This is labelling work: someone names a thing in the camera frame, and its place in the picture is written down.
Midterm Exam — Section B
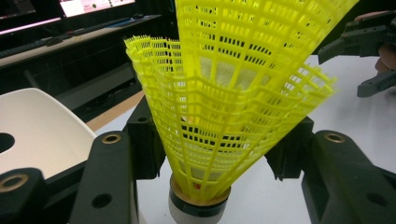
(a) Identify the dark computer monitor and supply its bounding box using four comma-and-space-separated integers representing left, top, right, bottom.
0, 0, 36, 20

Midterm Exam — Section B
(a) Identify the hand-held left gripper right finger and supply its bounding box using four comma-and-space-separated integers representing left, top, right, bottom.
264, 116, 396, 224

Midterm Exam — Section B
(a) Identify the white plastic storage bin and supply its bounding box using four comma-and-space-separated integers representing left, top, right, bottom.
0, 87, 98, 181

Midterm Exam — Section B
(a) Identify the background desk top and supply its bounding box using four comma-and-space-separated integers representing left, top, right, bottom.
0, 13, 163, 68

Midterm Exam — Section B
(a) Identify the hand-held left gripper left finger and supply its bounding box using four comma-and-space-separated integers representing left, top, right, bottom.
68, 96, 166, 224

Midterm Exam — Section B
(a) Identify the yellow plastic shuttlecock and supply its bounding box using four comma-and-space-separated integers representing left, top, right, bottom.
174, 0, 361, 91
123, 35, 339, 224

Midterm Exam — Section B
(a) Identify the lit computer monitor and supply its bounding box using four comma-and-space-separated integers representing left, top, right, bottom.
59, 0, 137, 18

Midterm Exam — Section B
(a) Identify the grey metal desk frame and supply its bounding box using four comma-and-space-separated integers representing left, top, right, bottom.
54, 62, 143, 113

